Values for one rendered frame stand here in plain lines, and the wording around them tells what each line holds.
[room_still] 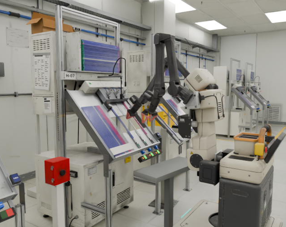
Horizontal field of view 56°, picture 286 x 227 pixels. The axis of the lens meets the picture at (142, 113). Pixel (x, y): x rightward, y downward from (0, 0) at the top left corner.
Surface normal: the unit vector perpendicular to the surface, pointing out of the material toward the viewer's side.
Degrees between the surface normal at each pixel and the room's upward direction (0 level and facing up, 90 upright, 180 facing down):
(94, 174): 90
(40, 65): 88
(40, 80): 95
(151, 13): 90
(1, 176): 47
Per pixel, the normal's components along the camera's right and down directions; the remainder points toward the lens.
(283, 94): -0.55, 0.09
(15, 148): 0.83, 0.06
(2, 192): 0.61, -0.64
